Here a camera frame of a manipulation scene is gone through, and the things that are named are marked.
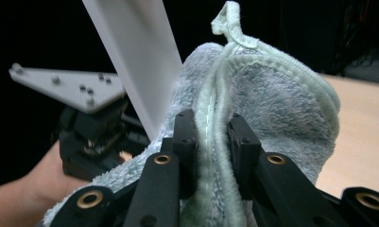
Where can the white desk lamp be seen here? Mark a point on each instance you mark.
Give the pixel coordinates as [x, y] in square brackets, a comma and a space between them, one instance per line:
[136, 56]

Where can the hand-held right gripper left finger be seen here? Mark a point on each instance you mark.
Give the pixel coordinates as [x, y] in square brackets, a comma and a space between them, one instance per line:
[185, 148]

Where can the light blue fluffy cloth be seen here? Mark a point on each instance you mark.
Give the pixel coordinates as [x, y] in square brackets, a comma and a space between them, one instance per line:
[272, 110]

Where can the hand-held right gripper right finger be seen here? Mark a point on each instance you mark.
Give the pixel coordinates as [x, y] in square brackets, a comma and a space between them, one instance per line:
[244, 151]

